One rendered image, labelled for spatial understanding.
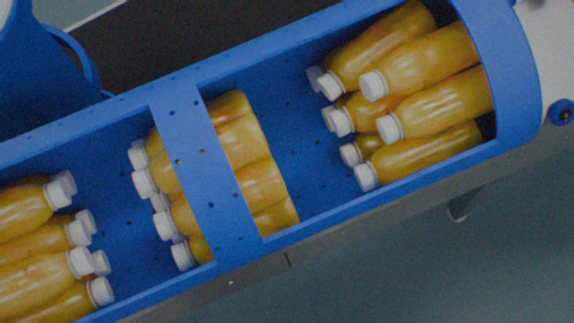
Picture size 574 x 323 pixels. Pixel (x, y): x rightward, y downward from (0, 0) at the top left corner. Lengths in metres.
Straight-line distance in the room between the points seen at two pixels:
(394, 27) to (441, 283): 1.17
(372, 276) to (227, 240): 1.20
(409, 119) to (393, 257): 1.13
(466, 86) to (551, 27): 0.32
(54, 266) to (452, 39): 0.61
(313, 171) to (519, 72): 0.37
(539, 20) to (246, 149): 0.59
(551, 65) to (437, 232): 0.94
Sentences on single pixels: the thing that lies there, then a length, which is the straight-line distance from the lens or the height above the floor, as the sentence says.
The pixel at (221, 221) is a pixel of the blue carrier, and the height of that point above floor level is 1.19.
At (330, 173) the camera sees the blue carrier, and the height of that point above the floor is 0.97.
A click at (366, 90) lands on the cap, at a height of 1.14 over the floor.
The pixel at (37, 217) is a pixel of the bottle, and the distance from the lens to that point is 1.15.
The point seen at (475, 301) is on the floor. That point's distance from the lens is 2.21.
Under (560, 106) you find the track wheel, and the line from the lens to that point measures 1.30.
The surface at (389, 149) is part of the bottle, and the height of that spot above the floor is 1.08.
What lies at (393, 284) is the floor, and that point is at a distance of 2.19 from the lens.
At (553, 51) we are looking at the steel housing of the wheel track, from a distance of 1.39.
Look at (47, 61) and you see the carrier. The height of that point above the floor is 0.86.
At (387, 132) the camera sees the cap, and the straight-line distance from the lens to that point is 1.10.
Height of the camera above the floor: 2.17
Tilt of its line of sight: 75 degrees down
